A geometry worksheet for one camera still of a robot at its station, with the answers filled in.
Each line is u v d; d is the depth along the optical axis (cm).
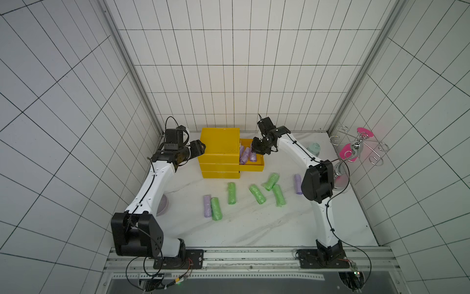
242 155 97
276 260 74
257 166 91
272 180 95
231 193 89
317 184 56
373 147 83
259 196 89
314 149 100
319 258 67
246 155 95
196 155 73
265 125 78
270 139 71
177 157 57
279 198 88
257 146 85
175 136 61
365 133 80
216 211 84
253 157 92
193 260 72
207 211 85
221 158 83
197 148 72
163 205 82
